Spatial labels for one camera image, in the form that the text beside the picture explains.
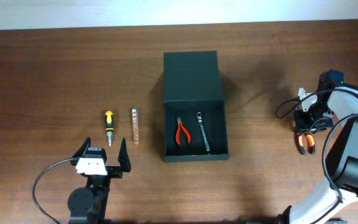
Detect small red cutting pliers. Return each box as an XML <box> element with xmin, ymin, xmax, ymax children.
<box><xmin>175</xmin><ymin>116</ymin><xmax>191</xmax><ymax>146</ymax></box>

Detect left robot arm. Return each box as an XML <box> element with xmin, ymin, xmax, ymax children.
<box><xmin>67</xmin><ymin>138</ymin><xmax>131</xmax><ymax>224</ymax></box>

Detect black open storage box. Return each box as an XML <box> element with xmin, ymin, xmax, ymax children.
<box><xmin>163</xmin><ymin>50</ymin><xmax>229</xmax><ymax>162</ymax></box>

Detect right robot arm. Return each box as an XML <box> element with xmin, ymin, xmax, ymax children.
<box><xmin>274</xmin><ymin>70</ymin><xmax>358</xmax><ymax>223</ymax></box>

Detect orange black long-nose pliers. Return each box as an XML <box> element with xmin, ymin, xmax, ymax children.
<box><xmin>294</xmin><ymin>133</ymin><xmax>316</xmax><ymax>155</ymax></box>

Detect orange socket bit rail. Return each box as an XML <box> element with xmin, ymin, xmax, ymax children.
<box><xmin>132</xmin><ymin>108</ymin><xmax>139</xmax><ymax>145</ymax></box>

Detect yellow black stubby screwdriver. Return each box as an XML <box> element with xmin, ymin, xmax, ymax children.
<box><xmin>104</xmin><ymin>111</ymin><xmax>114</xmax><ymax>146</ymax></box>

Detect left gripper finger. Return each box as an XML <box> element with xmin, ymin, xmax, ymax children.
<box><xmin>117</xmin><ymin>138</ymin><xmax>132</xmax><ymax>172</ymax></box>
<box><xmin>70</xmin><ymin>137</ymin><xmax>91</xmax><ymax>166</ymax></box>

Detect silver ratchet wrench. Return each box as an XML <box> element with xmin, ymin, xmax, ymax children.
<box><xmin>196</xmin><ymin>112</ymin><xmax>210</xmax><ymax>154</ymax></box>

